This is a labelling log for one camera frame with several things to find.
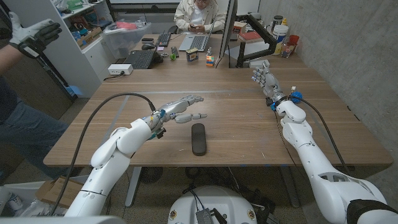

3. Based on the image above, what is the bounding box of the black glasses case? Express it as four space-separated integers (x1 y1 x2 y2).
191 123 208 157

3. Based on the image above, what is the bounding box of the black keyboard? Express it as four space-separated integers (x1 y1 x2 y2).
123 49 164 70
155 30 172 48

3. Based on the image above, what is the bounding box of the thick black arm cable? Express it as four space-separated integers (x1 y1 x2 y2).
49 92 157 216
289 95 352 175

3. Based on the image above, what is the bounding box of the silver laptop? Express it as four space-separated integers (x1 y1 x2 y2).
178 18 216 52

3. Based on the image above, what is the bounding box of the small brown box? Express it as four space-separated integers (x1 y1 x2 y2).
232 21 248 34

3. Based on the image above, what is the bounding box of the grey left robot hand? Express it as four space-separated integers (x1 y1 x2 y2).
151 95 208 131

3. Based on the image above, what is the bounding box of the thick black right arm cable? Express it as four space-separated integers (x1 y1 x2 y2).
289 95 352 175

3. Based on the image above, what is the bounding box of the clear plastic cup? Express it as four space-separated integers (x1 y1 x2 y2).
281 43 296 59

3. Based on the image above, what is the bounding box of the standing person in blue jeans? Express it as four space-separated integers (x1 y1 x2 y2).
0 0 71 184

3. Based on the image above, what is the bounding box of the flat brown cardboard box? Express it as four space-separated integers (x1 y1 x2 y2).
34 175 85 210

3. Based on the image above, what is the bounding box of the white and black glove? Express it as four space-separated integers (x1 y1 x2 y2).
8 11 63 59

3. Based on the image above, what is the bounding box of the small box with printed picture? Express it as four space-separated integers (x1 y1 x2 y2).
185 47 200 62

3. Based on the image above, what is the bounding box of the black round fan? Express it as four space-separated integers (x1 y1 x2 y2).
139 166 164 184

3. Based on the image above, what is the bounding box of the small white box device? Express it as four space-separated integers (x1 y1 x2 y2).
248 58 271 69

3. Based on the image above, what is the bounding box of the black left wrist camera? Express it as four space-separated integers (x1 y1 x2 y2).
152 126 167 140

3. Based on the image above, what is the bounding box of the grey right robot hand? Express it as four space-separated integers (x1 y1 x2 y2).
251 60 286 103

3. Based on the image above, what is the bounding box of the seated person in cream jacket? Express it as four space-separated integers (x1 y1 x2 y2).
173 0 227 34

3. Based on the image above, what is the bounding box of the black flat computer monitor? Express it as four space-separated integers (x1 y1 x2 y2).
218 0 239 60

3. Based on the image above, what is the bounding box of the white shelf unit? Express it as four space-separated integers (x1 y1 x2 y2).
4 0 110 99

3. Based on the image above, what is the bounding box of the white power strip box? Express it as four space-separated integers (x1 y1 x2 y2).
107 63 134 76

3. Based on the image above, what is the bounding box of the grey table leg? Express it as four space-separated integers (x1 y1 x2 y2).
279 166 301 208
124 166 142 208

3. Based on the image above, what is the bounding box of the red pink packet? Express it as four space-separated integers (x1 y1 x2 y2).
114 21 138 31

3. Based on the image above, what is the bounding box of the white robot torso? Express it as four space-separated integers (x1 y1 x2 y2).
167 185 258 224

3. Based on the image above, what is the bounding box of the jar with dark lid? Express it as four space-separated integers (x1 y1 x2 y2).
271 14 284 32

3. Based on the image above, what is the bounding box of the cardboard box with items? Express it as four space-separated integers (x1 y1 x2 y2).
76 26 103 48

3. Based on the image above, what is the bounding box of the red book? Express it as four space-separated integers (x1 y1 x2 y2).
238 30 264 44

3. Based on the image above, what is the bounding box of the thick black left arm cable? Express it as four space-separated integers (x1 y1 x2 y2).
49 92 157 216

